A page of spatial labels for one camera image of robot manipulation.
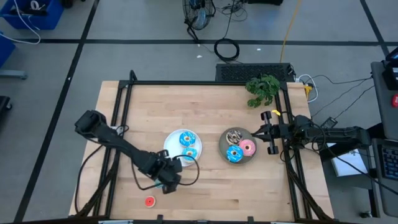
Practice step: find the yellow clip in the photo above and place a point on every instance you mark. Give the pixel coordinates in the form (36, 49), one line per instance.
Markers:
(276, 112)

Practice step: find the small red donut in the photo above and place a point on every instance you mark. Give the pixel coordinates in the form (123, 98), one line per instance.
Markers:
(150, 201)

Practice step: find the green potted plant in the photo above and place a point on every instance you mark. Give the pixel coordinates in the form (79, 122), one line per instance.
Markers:
(262, 88)

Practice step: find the brown plate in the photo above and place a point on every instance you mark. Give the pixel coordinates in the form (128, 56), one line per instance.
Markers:
(223, 146)

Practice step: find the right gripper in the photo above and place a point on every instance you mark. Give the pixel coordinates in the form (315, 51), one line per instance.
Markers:
(273, 133)

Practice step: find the red button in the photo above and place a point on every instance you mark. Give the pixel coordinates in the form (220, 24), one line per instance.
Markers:
(395, 101)

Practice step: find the black power adapter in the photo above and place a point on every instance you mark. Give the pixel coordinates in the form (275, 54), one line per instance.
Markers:
(329, 123)

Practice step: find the blue iced donut coloured sprinkles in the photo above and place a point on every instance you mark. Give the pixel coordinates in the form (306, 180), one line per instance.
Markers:
(234, 153)

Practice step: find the black keyboard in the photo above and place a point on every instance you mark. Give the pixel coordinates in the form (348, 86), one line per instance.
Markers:
(391, 161)
(242, 72)

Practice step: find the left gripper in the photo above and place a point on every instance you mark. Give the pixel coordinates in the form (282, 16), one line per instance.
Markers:
(169, 171)

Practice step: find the white plate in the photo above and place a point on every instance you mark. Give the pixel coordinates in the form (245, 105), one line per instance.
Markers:
(172, 146)

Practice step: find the pink iced donut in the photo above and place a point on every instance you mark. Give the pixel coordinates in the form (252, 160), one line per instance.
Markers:
(247, 147)

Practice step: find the cream donut pale blue icing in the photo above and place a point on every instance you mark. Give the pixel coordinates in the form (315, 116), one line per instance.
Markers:
(189, 153)

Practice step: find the black table frame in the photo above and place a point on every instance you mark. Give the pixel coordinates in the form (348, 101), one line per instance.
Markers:
(186, 83)

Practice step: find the grey desk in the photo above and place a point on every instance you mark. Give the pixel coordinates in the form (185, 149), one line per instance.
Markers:
(385, 124)

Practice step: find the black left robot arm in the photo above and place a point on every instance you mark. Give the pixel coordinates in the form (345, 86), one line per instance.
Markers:
(118, 143)

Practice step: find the black desk device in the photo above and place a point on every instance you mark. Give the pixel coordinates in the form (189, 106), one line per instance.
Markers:
(391, 74)

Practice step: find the grey metal bar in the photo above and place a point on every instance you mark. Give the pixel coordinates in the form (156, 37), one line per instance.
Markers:
(12, 74)

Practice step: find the blue plastic bin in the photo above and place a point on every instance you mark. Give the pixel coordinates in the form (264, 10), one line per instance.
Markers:
(6, 49)
(46, 18)

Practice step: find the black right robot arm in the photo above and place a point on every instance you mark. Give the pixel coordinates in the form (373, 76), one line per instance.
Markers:
(335, 135)

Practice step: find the black chair base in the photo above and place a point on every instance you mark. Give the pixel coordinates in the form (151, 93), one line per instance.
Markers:
(4, 105)

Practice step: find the chocolate iced donut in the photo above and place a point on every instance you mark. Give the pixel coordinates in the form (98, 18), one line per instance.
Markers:
(234, 137)

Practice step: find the white paper sheet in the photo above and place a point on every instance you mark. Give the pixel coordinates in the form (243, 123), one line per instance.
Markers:
(348, 161)

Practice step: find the blue iced donut white pearls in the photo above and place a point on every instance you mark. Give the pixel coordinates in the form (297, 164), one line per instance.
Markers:
(187, 139)

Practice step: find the black floor fan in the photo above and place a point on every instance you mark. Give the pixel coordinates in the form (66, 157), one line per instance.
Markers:
(199, 14)

